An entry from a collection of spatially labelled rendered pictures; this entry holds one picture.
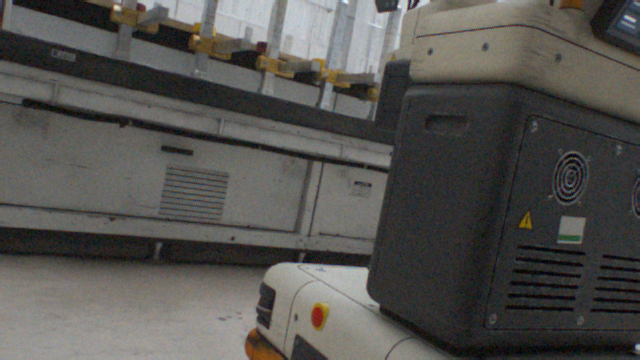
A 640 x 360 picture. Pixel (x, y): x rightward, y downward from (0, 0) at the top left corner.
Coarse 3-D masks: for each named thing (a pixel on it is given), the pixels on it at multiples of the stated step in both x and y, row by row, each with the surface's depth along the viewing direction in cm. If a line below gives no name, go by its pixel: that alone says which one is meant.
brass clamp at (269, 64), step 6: (258, 60) 199; (264, 60) 197; (270, 60) 198; (276, 60) 199; (258, 66) 198; (264, 66) 198; (270, 66) 198; (276, 66) 200; (276, 72) 200; (282, 72) 201
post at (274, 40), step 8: (280, 0) 198; (280, 8) 198; (272, 16) 200; (280, 16) 198; (272, 24) 200; (280, 24) 199; (272, 32) 199; (280, 32) 199; (272, 40) 198; (280, 40) 200; (272, 48) 199; (272, 56) 199; (264, 72) 200; (264, 80) 199; (272, 80) 200; (272, 88) 201
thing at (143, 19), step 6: (144, 12) 167; (150, 12) 160; (156, 12) 154; (162, 12) 154; (168, 12) 155; (138, 18) 172; (144, 18) 166; (150, 18) 160; (156, 18) 157; (162, 18) 155; (144, 24) 172; (150, 24) 169
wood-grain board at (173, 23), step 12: (84, 0) 185; (96, 0) 186; (108, 0) 188; (168, 24) 199; (180, 24) 201; (216, 36) 209; (228, 36) 211; (252, 48) 216; (300, 60) 228; (372, 84) 248
